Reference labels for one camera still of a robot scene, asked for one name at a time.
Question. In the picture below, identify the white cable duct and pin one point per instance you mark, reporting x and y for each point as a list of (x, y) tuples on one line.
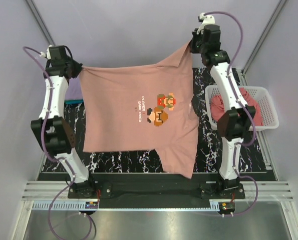
[(59, 205), (214, 205)]

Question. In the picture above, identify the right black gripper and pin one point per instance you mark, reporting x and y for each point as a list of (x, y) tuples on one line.
[(195, 36)]

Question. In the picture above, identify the left white cable duct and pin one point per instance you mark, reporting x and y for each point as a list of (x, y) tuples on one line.
[(59, 205)]

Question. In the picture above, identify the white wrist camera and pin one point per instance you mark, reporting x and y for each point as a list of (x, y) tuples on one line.
[(205, 19), (46, 54)]

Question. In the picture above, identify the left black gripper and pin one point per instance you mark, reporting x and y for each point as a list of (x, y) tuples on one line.
[(77, 67)]

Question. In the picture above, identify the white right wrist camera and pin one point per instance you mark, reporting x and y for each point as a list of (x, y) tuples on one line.
[(205, 19)]

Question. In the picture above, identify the white plastic laundry basket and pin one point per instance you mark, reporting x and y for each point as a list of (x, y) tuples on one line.
[(265, 117)]

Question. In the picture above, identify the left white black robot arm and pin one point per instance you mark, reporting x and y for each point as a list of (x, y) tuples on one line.
[(54, 135)]

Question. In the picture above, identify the purple folded t shirt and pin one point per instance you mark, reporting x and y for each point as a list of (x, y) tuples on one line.
[(74, 91)]

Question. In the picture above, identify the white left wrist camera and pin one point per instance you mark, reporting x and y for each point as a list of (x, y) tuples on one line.
[(46, 54)]

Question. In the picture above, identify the teal folded t shirt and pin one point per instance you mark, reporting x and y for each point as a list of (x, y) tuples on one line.
[(72, 102)]

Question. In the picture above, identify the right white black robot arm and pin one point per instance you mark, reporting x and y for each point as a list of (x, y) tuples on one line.
[(238, 115)]

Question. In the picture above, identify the pink printed t shirt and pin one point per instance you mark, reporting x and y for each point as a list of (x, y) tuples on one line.
[(145, 107)]

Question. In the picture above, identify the right white cable duct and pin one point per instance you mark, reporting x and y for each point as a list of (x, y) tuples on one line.
[(214, 205)]

